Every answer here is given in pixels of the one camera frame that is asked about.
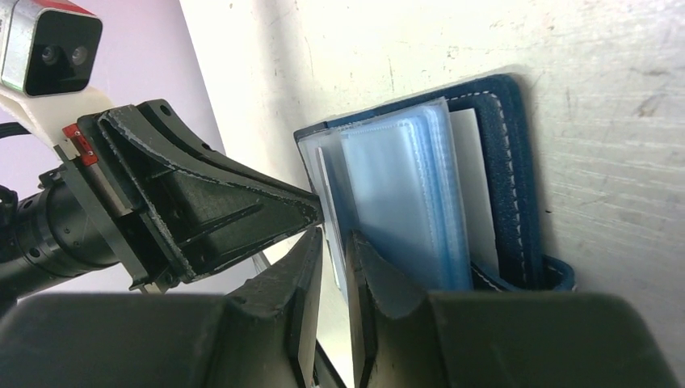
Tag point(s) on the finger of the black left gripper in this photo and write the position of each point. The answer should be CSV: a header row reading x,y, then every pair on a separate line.
x,y
188,209

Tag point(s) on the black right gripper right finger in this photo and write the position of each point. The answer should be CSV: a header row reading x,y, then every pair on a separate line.
x,y
405,336

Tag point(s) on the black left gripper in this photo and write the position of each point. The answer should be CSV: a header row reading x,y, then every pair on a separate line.
x,y
84,219

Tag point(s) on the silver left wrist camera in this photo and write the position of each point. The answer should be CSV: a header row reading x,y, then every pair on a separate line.
x,y
47,47

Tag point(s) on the navy blue card holder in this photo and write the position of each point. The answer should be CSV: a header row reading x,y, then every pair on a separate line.
x,y
441,184

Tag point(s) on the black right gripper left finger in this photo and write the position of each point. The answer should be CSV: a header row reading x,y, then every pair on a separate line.
x,y
263,334

